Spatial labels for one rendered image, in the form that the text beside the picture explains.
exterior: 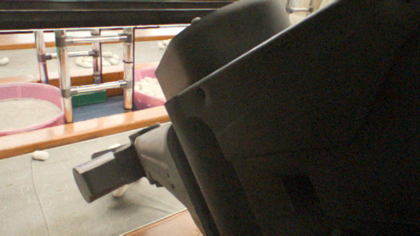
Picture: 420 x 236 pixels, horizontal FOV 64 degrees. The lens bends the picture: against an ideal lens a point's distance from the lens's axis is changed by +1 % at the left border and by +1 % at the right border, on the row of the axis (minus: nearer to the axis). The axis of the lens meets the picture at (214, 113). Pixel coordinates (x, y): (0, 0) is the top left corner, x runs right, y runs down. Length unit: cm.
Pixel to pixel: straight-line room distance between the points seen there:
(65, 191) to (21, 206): 7
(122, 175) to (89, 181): 4
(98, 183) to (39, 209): 21
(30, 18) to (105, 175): 25
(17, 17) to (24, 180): 32
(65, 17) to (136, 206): 35
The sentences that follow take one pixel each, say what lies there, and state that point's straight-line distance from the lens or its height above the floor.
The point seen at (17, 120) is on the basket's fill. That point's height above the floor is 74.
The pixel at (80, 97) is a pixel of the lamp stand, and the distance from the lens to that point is 113.
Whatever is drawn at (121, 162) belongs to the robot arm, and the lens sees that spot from 50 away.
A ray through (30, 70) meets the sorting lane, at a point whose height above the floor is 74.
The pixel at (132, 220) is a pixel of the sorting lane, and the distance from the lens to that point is 64.
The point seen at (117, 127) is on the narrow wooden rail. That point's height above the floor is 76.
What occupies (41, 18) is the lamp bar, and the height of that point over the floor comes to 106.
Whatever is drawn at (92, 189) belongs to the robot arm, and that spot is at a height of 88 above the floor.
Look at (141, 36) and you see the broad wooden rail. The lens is 157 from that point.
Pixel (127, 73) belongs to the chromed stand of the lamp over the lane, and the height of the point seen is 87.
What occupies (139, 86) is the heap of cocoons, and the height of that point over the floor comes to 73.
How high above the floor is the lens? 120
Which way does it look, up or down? 28 degrees down
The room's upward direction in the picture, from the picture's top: 8 degrees clockwise
